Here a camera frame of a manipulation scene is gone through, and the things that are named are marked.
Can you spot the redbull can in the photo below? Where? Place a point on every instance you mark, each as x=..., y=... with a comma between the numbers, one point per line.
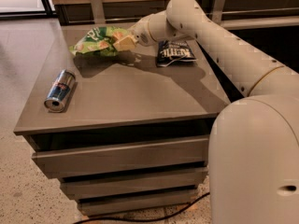
x=60, y=90

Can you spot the metal bracket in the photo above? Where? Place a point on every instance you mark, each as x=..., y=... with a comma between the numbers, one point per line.
x=217, y=9
x=98, y=11

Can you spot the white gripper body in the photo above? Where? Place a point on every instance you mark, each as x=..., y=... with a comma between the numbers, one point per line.
x=139, y=32

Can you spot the bottom grey drawer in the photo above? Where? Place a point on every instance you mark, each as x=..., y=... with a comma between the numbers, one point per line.
x=137, y=202

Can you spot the wooden counter shelf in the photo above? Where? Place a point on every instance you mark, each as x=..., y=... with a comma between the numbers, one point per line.
x=80, y=11

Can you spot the grey drawer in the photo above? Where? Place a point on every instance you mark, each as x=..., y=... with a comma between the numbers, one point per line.
x=124, y=184
x=137, y=202
x=124, y=157

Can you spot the dark blue chip bag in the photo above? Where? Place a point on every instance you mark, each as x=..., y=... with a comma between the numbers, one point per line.
x=173, y=51

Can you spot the grey drawer cabinet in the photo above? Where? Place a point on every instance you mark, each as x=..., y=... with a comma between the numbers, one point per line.
x=123, y=100

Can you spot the right metal bracket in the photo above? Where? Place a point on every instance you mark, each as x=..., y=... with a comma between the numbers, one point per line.
x=217, y=9

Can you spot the green rice chip bag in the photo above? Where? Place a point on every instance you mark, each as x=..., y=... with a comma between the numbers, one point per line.
x=99, y=40

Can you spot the left metal bracket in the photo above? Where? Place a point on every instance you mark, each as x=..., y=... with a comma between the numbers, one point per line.
x=98, y=11

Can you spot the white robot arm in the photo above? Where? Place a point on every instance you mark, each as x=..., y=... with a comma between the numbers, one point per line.
x=253, y=153

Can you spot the top grey drawer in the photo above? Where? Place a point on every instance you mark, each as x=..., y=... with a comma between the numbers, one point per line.
x=124, y=157

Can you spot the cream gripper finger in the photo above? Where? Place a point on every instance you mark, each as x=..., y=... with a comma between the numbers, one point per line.
x=126, y=43

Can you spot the middle grey drawer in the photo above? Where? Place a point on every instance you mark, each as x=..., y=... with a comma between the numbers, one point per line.
x=124, y=184

